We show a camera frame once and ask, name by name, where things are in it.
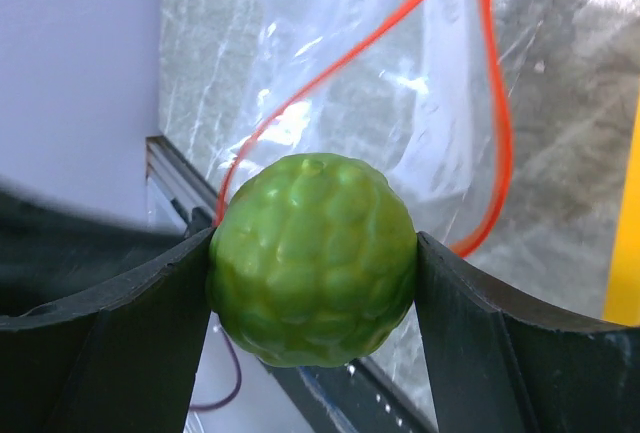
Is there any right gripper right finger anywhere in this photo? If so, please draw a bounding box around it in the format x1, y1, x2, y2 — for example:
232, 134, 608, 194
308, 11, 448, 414
415, 233, 639, 432

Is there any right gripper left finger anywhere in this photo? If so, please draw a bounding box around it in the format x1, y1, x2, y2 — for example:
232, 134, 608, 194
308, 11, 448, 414
1, 191, 212, 432

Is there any bumpy green toy fruit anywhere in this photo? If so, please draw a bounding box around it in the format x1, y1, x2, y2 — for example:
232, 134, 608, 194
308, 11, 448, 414
206, 153, 417, 367

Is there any clear zip top bag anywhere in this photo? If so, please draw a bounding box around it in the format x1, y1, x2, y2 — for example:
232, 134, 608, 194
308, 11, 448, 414
199, 0, 640, 404

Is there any yellow plastic tray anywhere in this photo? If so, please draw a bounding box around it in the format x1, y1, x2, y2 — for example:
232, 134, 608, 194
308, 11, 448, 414
603, 109, 640, 326

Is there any aluminium rail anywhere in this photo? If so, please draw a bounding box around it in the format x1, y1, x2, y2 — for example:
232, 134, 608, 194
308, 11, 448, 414
147, 137, 437, 432

